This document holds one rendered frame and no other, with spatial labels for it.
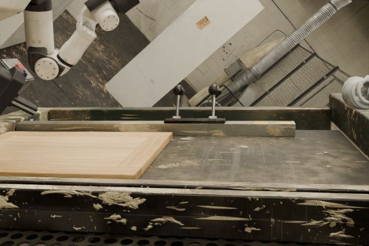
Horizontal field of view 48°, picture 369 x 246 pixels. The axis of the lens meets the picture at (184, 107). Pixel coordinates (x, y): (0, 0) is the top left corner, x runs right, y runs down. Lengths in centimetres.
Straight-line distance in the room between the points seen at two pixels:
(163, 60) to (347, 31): 568
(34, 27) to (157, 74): 365
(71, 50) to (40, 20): 13
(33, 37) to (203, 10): 358
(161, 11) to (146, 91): 447
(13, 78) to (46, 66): 59
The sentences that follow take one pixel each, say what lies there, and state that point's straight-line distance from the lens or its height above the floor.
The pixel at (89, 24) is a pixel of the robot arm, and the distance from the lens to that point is 147.
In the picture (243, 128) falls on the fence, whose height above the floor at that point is 150.
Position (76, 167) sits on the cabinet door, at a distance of 100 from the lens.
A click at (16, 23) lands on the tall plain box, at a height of 35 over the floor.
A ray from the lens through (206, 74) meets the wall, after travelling 946.
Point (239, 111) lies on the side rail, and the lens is 156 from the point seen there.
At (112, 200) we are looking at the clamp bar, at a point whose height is 138.
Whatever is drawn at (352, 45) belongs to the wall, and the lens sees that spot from 988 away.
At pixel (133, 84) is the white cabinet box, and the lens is 507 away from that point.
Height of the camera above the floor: 170
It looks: 13 degrees down
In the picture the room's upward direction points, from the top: 50 degrees clockwise
